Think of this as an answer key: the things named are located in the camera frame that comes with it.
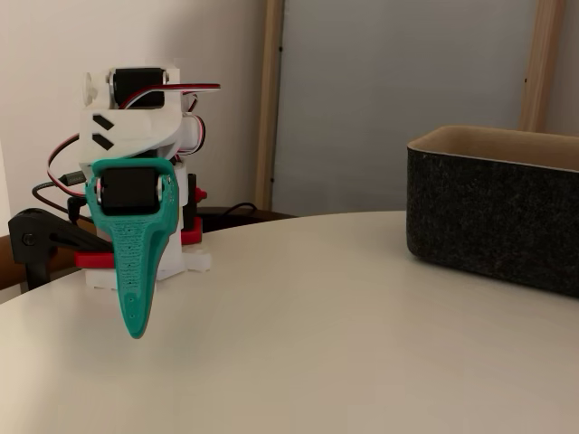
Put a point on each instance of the black power plug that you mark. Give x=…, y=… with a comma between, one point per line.
x=72, y=208

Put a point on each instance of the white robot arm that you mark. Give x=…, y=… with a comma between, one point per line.
x=131, y=131

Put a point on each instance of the black and red table clamp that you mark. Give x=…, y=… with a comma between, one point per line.
x=192, y=199
x=40, y=230

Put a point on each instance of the teal gripper black servo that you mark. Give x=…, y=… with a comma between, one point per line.
x=128, y=190

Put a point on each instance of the dark grey felt bin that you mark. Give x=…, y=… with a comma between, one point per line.
x=475, y=212

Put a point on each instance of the wooden framed grey panel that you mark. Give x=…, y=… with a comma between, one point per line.
x=384, y=68

